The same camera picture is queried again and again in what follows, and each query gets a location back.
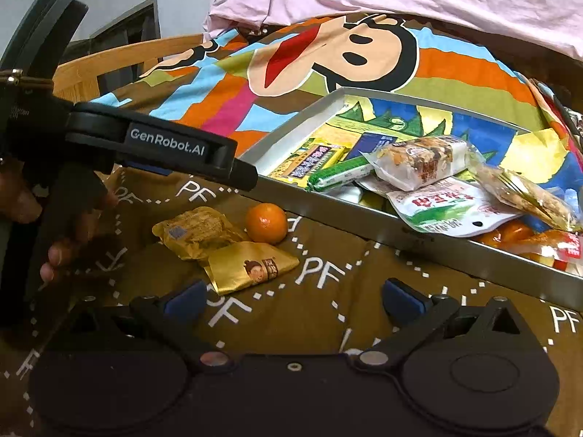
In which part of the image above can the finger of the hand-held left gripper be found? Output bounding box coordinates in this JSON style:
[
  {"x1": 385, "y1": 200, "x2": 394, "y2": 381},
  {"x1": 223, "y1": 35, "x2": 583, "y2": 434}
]
[{"x1": 122, "y1": 157, "x2": 258, "y2": 192}]

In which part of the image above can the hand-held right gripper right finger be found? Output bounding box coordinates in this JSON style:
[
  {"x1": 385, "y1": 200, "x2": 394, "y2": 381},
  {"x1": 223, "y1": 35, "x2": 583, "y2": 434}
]
[{"x1": 355, "y1": 279, "x2": 539, "y2": 371}]

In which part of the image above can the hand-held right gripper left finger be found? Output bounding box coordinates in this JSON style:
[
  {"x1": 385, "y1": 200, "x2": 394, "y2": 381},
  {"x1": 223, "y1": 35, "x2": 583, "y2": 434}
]
[{"x1": 57, "y1": 280, "x2": 235, "y2": 371}]

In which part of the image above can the mandarin orange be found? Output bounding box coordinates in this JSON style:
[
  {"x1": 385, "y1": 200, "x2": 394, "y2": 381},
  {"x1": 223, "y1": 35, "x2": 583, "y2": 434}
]
[{"x1": 245, "y1": 202, "x2": 289, "y2": 245}]

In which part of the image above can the yellow snack packet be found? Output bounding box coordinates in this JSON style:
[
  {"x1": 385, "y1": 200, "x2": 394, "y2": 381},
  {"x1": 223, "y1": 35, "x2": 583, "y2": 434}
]
[{"x1": 269, "y1": 139, "x2": 351, "y2": 189}]

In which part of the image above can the crinkled gold snack packet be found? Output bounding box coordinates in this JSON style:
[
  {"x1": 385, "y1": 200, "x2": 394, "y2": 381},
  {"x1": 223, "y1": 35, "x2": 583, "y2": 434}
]
[{"x1": 152, "y1": 206, "x2": 250, "y2": 262}]

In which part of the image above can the gold cartoon face packet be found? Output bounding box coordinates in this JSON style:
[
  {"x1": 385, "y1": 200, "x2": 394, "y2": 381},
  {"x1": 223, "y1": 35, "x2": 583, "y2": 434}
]
[{"x1": 203, "y1": 241, "x2": 300, "y2": 296}]

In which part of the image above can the metal tray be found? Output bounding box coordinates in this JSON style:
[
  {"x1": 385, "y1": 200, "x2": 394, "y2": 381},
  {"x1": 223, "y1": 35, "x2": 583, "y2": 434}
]
[{"x1": 239, "y1": 86, "x2": 583, "y2": 299}]

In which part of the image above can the green sausage stick packet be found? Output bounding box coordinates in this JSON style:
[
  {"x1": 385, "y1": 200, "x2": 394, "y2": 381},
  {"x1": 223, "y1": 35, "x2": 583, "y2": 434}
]
[{"x1": 306, "y1": 152, "x2": 379, "y2": 193}]

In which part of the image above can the white green snack packet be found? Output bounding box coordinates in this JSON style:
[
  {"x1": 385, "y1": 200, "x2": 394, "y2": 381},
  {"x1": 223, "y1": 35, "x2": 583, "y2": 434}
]
[{"x1": 355, "y1": 175, "x2": 511, "y2": 238}]

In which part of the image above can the orange red snack packet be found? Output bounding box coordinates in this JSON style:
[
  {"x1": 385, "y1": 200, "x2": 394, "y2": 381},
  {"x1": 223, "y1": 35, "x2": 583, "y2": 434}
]
[{"x1": 471, "y1": 221, "x2": 583, "y2": 271}]

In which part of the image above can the blue snack packet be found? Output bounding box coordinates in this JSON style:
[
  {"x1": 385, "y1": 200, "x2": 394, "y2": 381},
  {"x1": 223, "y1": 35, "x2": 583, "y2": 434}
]
[{"x1": 353, "y1": 132, "x2": 399, "y2": 160}]

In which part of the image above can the clear nut bar packet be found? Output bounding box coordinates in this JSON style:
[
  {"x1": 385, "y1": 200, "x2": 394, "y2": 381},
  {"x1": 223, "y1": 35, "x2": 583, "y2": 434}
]
[{"x1": 362, "y1": 135, "x2": 484, "y2": 192}]

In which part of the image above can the rice crisp snack packet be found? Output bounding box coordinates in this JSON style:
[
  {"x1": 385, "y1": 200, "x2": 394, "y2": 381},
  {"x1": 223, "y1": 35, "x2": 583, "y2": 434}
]
[{"x1": 469, "y1": 164, "x2": 583, "y2": 233}]

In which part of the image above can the person's left hand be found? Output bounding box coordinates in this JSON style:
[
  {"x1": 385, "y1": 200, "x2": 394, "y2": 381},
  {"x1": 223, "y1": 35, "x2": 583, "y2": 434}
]
[{"x1": 0, "y1": 164, "x2": 120, "y2": 285}]

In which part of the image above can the brown printed monkey blanket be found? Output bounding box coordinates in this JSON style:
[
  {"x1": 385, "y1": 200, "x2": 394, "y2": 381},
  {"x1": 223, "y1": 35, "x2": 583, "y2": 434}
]
[{"x1": 0, "y1": 11, "x2": 583, "y2": 437}]

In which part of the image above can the wooden bed frame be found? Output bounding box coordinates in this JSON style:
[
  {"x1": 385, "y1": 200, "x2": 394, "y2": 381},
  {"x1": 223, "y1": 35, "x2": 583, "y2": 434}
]
[{"x1": 52, "y1": 32, "x2": 206, "y2": 101}]

